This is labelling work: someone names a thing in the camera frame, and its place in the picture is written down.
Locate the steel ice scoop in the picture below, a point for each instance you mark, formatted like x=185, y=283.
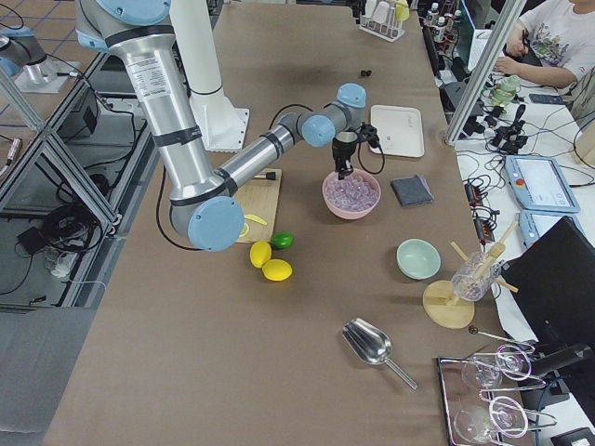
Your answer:
x=373, y=347

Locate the person in white shirt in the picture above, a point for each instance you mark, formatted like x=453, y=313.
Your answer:
x=551, y=44

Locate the yellow lemon near board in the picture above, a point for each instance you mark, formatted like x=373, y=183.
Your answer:
x=260, y=253

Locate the yellow lemon outer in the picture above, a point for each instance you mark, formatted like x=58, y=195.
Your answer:
x=277, y=270

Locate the green lime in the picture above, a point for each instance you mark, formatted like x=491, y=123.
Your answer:
x=281, y=240

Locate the round wooden rack base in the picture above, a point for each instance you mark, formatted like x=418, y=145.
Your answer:
x=445, y=308

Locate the light green bowl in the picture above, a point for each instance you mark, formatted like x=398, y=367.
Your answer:
x=418, y=259

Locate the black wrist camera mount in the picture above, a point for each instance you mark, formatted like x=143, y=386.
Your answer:
x=368, y=134

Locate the wooden cutting board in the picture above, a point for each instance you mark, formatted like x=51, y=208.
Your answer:
x=259, y=197

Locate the black monitor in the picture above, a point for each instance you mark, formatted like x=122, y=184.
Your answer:
x=555, y=281

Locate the grey folded cloth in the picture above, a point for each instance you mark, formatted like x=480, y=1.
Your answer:
x=411, y=191

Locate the cream rabbit tray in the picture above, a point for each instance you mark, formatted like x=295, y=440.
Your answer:
x=399, y=130

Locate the pink bowl of ice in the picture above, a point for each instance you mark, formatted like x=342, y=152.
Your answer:
x=352, y=197

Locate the lower lemon slice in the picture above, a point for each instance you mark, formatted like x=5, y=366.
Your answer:
x=244, y=230

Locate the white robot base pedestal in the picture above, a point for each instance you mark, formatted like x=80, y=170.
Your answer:
x=223, y=126

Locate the wine glass tray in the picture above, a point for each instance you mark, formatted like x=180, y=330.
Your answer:
x=481, y=397

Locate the clear glass on rack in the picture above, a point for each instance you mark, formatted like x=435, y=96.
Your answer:
x=471, y=286

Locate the white bottle rack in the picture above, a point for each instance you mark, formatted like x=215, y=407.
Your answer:
x=384, y=19

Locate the yellow plastic knife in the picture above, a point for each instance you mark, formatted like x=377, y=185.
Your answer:
x=256, y=219

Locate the steel muddler black tip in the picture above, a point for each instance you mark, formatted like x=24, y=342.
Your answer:
x=269, y=175

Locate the blue teach pendant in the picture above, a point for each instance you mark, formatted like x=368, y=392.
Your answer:
x=539, y=184

